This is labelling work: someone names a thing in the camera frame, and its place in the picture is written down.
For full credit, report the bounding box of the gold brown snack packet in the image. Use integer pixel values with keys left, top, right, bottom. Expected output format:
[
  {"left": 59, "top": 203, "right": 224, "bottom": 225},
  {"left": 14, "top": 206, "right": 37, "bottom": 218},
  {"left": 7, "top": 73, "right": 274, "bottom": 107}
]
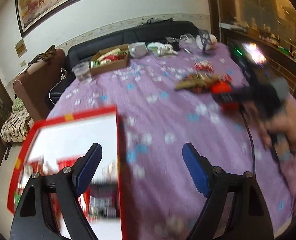
[{"left": 174, "top": 72, "right": 232, "bottom": 94}]

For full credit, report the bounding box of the long red snack packet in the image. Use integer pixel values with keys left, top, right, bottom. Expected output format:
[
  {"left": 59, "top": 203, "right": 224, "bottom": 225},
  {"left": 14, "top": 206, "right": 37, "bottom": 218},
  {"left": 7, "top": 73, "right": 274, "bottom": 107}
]
[{"left": 210, "top": 81, "right": 240, "bottom": 113}]

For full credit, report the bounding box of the cardboard box of snacks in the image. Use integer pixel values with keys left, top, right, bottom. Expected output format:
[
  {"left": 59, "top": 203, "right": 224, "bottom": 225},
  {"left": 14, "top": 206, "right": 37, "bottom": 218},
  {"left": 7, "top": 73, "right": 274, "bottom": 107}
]
[{"left": 89, "top": 44, "right": 129, "bottom": 76}]

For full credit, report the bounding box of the person's right hand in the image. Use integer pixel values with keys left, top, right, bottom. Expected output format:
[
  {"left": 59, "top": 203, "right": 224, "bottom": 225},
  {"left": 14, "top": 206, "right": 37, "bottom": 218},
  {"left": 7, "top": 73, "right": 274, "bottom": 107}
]
[{"left": 244, "top": 96, "right": 296, "bottom": 153}]

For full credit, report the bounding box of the red patterned candy packet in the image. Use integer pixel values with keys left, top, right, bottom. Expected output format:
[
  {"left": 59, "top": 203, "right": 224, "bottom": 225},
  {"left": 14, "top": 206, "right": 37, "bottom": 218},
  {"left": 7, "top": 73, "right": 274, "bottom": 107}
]
[{"left": 195, "top": 61, "right": 214, "bottom": 73}]

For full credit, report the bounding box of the phone stand with white ball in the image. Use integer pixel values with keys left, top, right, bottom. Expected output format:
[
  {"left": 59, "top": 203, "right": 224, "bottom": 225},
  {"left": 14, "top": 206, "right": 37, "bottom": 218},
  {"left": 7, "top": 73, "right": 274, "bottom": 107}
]
[{"left": 195, "top": 29, "right": 217, "bottom": 55}]

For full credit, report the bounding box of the red shallow gift box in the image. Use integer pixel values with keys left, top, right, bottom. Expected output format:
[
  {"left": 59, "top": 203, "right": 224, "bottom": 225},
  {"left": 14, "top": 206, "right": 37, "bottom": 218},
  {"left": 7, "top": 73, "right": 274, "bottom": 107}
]
[{"left": 7, "top": 105, "right": 128, "bottom": 239}]

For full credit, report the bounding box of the patterned blanket daybed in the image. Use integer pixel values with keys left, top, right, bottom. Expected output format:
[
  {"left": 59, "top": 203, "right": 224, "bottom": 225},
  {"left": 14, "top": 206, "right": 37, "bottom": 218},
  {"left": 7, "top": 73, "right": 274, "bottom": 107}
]
[{"left": 0, "top": 97, "right": 34, "bottom": 144}]

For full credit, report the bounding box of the purple floral tablecloth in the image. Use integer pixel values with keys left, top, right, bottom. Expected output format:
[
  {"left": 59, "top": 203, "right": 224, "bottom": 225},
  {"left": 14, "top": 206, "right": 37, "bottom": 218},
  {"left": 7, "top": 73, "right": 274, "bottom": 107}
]
[{"left": 49, "top": 43, "right": 296, "bottom": 239}]

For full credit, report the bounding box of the black leather sofa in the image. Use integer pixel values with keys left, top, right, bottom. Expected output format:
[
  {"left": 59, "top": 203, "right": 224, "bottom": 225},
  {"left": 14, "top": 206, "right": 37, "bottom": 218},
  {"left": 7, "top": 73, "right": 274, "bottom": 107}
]
[{"left": 46, "top": 20, "right": 198, "bottom": 108}]

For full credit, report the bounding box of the white cloth bundle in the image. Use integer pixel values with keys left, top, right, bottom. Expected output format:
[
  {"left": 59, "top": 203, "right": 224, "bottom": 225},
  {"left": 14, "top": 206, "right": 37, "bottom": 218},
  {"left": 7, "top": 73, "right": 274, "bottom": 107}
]
[{"left": 146, "top": 42, "right": 178, "bottom": 57}]

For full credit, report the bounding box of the brown fabric armchair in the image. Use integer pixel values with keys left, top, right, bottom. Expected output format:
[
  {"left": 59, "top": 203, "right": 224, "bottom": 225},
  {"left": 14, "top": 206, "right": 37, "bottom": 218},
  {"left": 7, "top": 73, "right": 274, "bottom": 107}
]
[{"left": 12, "top": 49, "right": 65, "bottom": 121}]

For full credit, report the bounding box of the white ceramic mug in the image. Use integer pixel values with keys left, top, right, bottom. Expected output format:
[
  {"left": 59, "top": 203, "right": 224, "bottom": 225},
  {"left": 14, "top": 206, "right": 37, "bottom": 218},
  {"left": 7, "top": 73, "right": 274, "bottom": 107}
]
[{"left": 128, "top": 42, "right": 147, "bottom": 59}]

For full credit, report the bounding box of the clear plastic cup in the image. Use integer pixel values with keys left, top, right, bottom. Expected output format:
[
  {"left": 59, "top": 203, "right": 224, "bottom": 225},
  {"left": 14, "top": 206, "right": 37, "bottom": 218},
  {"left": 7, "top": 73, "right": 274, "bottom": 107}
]
[{"left": 72, "top": 62, "right": 91, "bottom": 82}]

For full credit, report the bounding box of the white charging cable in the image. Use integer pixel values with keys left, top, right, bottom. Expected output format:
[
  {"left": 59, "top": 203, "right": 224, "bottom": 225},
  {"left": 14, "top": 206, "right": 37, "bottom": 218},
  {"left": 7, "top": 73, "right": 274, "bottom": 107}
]
[{"left": 48, "top": 68, "right": 67, "bottom": 105}]

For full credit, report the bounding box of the gold wall plaque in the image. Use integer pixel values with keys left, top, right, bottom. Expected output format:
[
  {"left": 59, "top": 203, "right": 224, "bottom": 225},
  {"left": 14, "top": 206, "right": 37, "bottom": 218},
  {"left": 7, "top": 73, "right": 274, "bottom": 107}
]
[{"left": 15, "top": 39, "right": 27, "bottom": 58}]

